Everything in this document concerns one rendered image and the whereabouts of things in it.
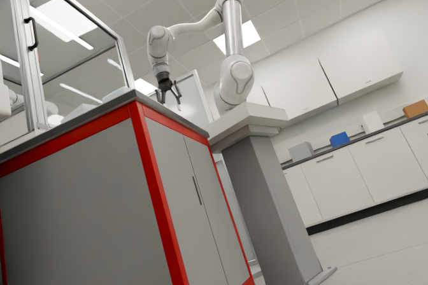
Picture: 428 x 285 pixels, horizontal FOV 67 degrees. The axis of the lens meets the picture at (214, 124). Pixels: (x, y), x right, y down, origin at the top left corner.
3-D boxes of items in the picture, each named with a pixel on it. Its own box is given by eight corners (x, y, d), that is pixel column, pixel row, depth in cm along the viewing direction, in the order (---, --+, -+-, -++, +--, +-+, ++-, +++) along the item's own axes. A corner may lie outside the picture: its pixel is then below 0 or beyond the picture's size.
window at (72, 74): (145, 152, 222) (116, 39, 253) (46, 124, 143) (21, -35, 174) (144, 152, 222) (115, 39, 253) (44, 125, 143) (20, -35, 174)
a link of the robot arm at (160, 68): (157, 73, 186) (160, 82, 184) (149, 67, 178) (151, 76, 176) (171, 67, 184) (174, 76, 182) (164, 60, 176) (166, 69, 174)
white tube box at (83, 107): (108, 121, 107) (105, 107, 108) (85, 118, 99) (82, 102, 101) (86, 137, 113) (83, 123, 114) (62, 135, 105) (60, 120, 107)
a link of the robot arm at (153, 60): (151, 74, 185) (150, 60, 173) (144, 51, 190) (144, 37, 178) (169, 70, 187) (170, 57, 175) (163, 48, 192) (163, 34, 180)
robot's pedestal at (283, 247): (337, 269, 154) (278, 126, 179) (311, 290, 131) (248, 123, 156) (285, 280, 171) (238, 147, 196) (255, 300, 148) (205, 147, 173)
